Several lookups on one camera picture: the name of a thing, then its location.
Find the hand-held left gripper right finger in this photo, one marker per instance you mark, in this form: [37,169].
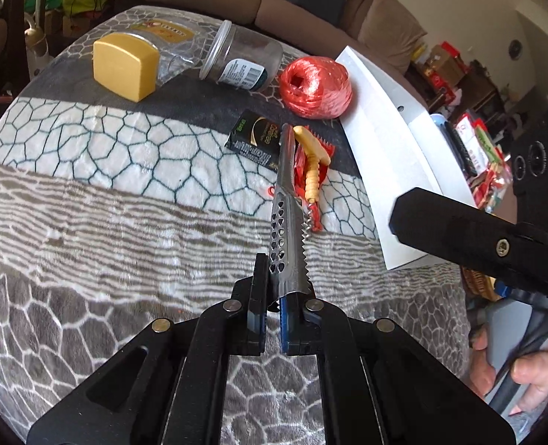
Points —
[286,322]

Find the person's right hand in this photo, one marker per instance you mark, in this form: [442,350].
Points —
[538,375]

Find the white cardboard box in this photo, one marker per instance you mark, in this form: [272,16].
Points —
[385,148]

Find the light blue plastic container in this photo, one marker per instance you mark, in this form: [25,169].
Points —
[437,119]

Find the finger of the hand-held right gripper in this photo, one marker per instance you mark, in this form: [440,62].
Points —
[454,227]

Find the clear plastic jar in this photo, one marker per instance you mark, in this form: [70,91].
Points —
[243,55]

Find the black foil packet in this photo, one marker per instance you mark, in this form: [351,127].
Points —
[251,138]

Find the gold-lidded glass jar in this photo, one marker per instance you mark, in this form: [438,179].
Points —
[123,67]

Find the red twine ball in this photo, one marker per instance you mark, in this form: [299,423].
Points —
[315,85]

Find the red gift boxes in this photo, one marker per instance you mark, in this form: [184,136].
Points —
[443,69]

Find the black speaker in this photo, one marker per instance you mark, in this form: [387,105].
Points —
[540,171]

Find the black remote control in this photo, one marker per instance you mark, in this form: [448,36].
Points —
[461,148]

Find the green red snack bag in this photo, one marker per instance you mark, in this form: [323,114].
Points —
[491,169]

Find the metal grater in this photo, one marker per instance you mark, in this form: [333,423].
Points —
[285,241]

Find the brown sofa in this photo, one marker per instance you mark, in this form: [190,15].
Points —
[292,23]

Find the red plastic packet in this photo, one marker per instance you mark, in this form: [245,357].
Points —
[328,146]

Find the round wall clock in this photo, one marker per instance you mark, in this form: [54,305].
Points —
[515,48]

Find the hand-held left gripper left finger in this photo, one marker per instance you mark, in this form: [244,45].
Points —
[257,308]

